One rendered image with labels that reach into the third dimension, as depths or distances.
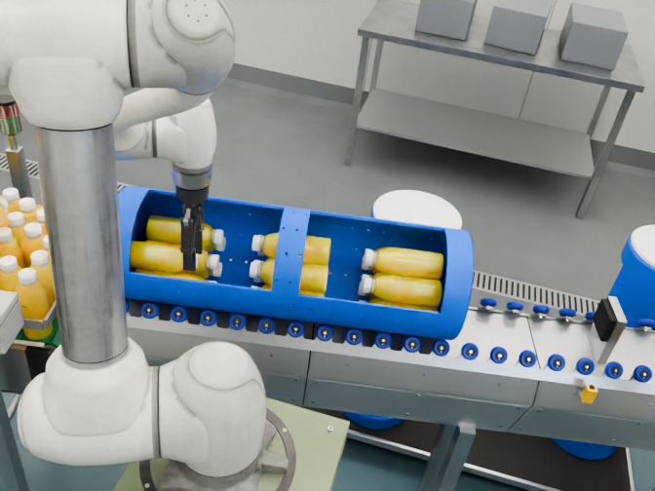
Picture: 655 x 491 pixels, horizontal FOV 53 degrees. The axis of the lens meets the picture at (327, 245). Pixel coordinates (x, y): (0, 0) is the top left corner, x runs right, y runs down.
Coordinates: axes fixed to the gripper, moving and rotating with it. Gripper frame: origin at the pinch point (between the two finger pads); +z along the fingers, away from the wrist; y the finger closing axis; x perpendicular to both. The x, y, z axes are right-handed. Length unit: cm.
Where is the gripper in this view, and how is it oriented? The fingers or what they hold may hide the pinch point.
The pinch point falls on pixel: (192, 251)
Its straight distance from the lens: 164.5
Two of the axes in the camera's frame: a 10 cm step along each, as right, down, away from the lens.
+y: 0.7, -6.0, 8.0
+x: -9.9, -1.4, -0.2
